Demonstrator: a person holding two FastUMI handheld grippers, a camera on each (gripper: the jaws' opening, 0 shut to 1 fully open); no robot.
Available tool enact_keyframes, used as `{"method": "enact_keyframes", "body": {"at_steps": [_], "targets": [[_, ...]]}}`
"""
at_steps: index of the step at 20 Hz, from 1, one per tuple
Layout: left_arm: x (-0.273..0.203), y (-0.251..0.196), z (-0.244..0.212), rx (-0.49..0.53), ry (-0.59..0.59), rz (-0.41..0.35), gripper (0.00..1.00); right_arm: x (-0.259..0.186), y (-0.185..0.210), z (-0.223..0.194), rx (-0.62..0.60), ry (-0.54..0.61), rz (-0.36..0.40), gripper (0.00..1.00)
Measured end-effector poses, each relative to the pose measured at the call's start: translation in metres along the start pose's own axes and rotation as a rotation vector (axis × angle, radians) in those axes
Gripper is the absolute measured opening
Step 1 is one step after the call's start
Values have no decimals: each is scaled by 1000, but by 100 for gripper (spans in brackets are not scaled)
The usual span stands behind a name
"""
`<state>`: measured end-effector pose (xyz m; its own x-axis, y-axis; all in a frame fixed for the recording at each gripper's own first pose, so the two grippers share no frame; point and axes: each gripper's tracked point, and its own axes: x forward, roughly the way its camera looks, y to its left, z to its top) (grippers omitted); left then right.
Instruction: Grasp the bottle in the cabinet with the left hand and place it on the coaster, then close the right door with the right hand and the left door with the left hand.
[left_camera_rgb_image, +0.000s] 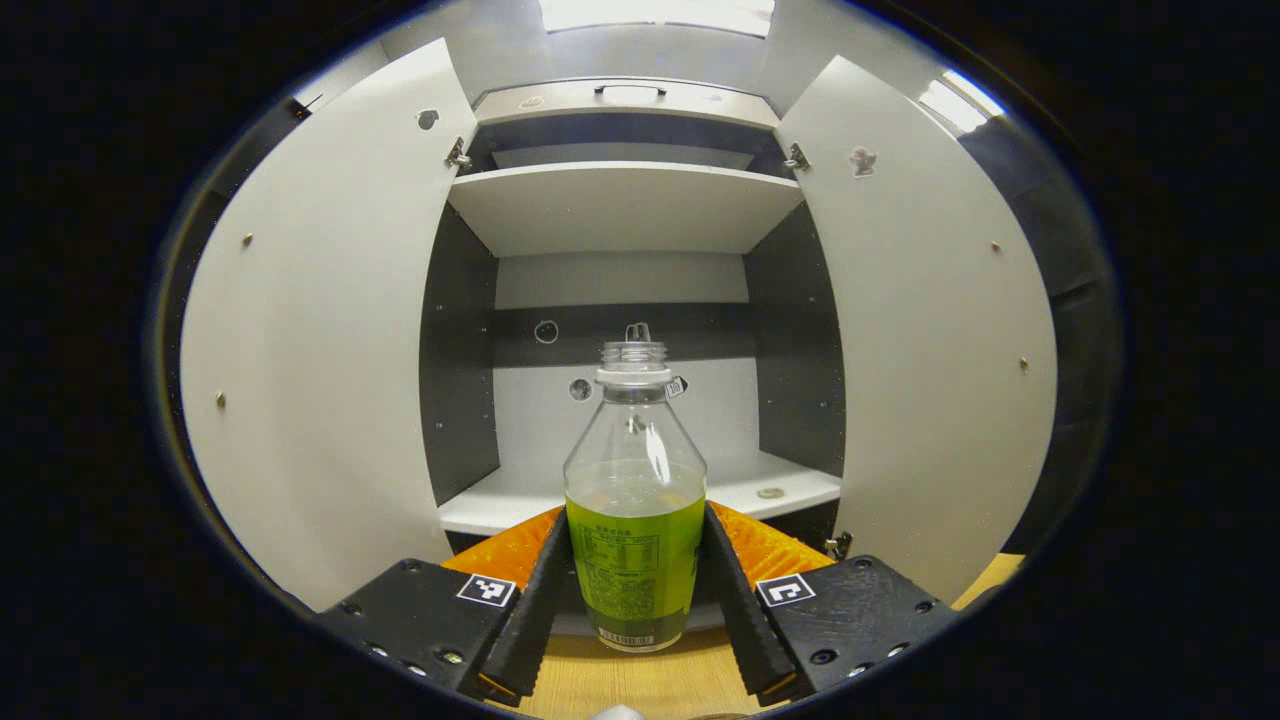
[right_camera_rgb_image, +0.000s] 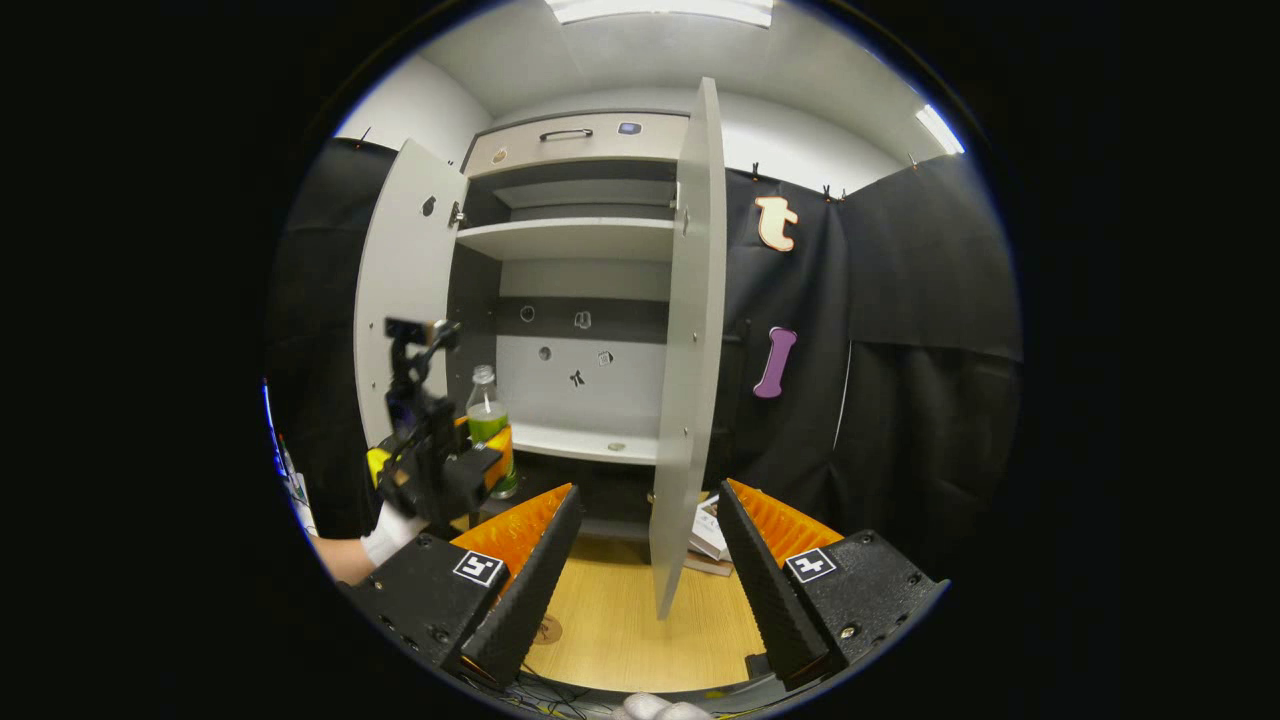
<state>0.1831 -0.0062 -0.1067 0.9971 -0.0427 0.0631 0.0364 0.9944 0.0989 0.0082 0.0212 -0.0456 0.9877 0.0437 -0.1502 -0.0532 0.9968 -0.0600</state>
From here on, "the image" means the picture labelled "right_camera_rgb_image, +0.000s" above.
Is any green label plastic bottle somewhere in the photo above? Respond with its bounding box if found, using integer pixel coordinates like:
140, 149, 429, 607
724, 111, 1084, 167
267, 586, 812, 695
466, 365, 519, 499

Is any white cabinet shelf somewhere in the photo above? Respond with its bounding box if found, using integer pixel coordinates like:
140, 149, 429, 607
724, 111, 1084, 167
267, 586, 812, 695
455, 217, 678, 263
510, 420, 663, 466

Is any small ceiling light panel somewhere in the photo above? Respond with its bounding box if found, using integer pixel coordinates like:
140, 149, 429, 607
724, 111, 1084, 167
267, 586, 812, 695
915, 103, 967, 156

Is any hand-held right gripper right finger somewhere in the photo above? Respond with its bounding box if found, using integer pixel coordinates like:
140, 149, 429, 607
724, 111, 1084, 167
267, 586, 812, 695
717, 478, 951, 691

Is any grey cabinet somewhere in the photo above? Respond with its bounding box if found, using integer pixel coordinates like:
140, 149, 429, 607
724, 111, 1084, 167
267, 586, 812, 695
445, 110, 701, 546

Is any grey cabinet drawer front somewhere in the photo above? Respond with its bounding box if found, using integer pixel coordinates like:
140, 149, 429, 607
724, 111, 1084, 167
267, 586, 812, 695
463, 112, 691, 179

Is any stack of books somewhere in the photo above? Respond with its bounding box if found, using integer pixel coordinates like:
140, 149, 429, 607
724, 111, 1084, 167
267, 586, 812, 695
688, 493, 738, 578

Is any grey cabinet door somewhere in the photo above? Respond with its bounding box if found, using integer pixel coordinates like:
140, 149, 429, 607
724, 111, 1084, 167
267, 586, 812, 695
648, 77, 728, 621
353, 138, 471, 471

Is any large ceiling light panel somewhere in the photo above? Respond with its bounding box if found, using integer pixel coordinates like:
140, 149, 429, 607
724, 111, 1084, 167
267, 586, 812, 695
545, 0, 776, 28

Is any black backdrop cloth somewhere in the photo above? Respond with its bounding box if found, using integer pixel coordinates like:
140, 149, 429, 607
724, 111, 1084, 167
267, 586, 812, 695
265, 138, 1023, 581

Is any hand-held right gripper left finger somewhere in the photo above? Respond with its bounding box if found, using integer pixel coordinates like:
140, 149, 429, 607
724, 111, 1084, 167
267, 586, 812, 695
345, 484, 585, 691

